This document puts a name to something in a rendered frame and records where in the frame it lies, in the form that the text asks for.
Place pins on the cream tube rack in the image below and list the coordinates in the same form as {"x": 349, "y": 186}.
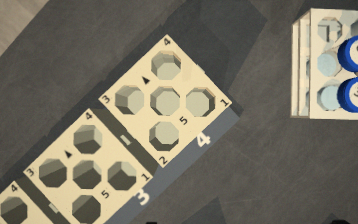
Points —
{"x": 307, "y": 25}

